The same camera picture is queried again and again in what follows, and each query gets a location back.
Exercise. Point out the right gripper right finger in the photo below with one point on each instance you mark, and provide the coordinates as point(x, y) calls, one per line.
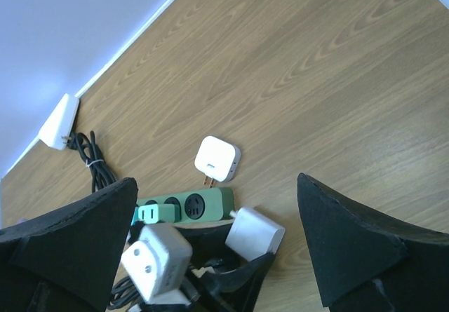
point(365, 260)

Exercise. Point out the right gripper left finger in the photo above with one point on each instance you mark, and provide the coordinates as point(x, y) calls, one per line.
point(67, 259)

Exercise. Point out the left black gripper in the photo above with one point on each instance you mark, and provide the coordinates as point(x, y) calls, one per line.
point(217, 279)

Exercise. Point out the white square charger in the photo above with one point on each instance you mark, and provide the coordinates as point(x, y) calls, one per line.
point(252, 234)

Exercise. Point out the green power strip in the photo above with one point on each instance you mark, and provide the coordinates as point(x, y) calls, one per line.
point(203, 205)

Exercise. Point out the white rounded charger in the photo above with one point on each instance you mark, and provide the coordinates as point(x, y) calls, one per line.
point(217, 160)

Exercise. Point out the green plug adapter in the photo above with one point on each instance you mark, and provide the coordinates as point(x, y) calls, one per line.
point(155, 213)

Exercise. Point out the white triangular adapter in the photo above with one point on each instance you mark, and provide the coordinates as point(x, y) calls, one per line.
point(55, 131)

